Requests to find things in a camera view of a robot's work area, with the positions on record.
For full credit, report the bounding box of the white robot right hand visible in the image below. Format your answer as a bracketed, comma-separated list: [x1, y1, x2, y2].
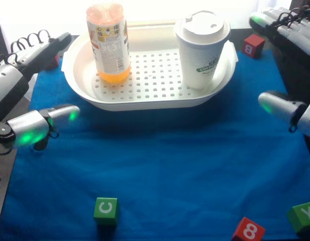
[249, 5, 310, 139]

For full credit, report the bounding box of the white paper coffee cup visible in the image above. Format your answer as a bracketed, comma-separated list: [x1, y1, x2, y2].
[174, 10, 232, 90]

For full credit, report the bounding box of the orange juice bottle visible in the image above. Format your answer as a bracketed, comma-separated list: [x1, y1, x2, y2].
[85, 2, 132, 85]

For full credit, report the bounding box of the white plastic basket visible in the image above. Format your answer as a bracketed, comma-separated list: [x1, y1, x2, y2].
[61, 20, 239, 111]

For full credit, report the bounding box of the red block letter B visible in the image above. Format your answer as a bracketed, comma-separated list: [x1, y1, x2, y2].
[241, 34, 266, 60]

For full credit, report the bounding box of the green block letter Y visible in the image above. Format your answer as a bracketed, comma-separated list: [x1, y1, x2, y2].
[286, 201, 310, 234]

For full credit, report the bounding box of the red block digit 8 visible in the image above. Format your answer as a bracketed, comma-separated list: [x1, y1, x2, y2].
[231, 217, 266, 241]

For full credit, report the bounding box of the blue table cloth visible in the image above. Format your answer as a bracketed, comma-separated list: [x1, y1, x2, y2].
[0, 49, 310, 241]

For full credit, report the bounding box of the green block letter C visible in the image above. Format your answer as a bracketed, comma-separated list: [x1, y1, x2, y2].
[93, 197, 120, 226]

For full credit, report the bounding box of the red block digit 9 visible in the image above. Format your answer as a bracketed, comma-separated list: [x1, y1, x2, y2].
[46, 54, 60, 71]

